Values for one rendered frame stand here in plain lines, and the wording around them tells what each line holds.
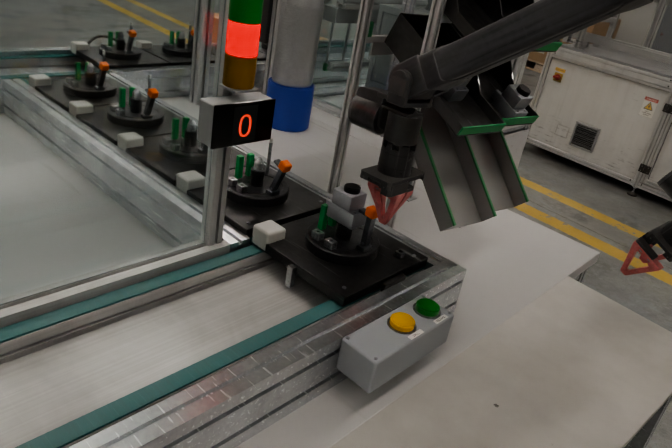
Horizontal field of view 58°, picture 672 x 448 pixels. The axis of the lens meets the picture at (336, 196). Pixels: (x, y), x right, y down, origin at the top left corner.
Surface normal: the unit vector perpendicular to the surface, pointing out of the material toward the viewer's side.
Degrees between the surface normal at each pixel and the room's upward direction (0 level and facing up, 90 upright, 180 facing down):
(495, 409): 0
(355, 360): 90
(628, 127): 90
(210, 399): 0
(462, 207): 45
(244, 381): 0
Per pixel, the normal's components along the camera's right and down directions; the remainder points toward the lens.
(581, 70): -0.73, 0.17
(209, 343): 0.17, -0.90
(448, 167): 0.53, -0.33
